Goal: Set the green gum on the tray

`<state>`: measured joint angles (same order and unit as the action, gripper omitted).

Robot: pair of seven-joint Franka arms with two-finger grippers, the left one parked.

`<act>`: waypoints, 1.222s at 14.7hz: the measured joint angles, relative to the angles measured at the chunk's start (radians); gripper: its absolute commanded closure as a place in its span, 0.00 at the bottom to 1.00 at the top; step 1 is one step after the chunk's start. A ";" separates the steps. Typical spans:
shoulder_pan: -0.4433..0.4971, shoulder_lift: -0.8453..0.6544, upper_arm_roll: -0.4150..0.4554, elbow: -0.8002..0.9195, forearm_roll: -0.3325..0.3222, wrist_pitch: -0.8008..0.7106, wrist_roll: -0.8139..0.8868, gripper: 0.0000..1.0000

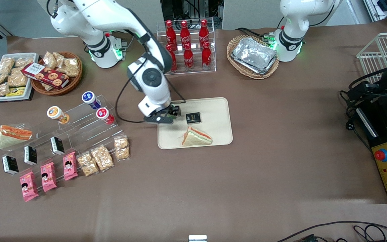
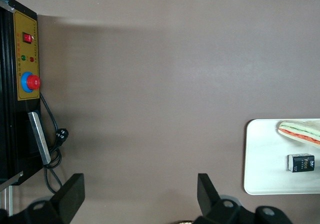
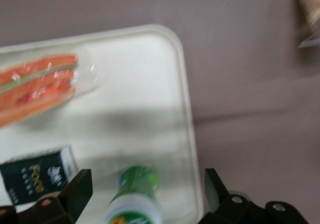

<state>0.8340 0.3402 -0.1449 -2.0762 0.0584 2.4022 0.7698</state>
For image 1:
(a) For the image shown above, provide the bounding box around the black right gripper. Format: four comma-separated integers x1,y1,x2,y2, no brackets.
160,104,183,121

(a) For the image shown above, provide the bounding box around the beige plastic tray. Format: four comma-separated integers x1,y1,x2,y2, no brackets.
157,97,233,150

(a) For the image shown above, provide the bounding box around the red gum bottle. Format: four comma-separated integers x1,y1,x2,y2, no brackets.
96,107,115,125

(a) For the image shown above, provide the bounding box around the blue gum bottle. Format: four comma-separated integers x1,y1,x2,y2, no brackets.
81,91,101,110

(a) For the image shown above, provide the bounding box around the aluminium foil tray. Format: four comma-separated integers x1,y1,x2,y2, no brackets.
231,37,278,75

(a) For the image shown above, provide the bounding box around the orange gum bottle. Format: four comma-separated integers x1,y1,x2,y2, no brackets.
47,105,70,124

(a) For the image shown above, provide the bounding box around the small black box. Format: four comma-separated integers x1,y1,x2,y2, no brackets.
185,112,202,124
24,145,38,166
1,155,19,175
50,136,65,156

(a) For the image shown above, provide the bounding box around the wrapped triangle sandwich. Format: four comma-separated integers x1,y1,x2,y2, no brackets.
0,124,33,150
180,126,213,147

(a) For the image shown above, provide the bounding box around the red cola bottle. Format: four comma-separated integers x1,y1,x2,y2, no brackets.
180,20,191,49
167,44,178,72
183,43,194,71
165,20,177,51
199,19,210,47
202,41,212,70

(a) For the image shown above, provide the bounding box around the black control box yellow panel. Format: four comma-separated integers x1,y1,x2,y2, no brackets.
355,97,387,204

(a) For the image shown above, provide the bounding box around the clear acrylic bottle rack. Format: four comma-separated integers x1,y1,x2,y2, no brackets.
156,17,217,76

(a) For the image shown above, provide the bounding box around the light wicker basket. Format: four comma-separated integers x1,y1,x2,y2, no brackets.
226,35,280,80

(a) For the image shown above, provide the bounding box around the clear acrylic step stand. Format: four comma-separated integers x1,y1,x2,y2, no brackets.
0,123,80,180
56,94,124,150

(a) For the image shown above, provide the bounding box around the dark brown wicker basket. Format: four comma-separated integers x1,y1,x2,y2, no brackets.
31,51,83,96

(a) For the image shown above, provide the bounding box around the brown table cover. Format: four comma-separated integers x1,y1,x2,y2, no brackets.
0,18,387,242

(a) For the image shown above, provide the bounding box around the pink snack pack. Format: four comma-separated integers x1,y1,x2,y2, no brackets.
62,151,79,181
40,162,57,193
19,171,40,202

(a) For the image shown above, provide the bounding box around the red cookie box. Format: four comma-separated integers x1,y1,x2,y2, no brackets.
21,62,70,89

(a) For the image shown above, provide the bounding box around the white rectangular bin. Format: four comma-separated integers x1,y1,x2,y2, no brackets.
0,53,39,102

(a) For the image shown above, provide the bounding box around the yellow snack pack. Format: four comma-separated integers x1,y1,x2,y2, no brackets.
5,87,26,97

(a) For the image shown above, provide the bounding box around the white wire basket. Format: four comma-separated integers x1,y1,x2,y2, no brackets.
356,32,387,84

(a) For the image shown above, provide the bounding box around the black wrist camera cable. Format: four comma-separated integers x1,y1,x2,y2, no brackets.
114,50,186,124

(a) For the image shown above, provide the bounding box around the black power cable with plug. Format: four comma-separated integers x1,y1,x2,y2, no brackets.
340,89,373,152

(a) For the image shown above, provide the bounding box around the metal frame shelf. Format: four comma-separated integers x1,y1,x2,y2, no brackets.
363,0,387,31

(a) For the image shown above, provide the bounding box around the grey arm base cable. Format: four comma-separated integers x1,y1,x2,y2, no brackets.
104,31,135,51

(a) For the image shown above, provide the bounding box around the black equipment with cables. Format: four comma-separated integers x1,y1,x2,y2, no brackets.
162,0,222,29

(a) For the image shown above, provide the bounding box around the black arm base cable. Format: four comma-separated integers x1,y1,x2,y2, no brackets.
235,27,276,42

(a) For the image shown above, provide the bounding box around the long black cable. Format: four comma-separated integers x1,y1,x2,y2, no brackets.
276,221,387,242

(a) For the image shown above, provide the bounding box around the coiled black cable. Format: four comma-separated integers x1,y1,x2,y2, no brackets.
353,225,387,242

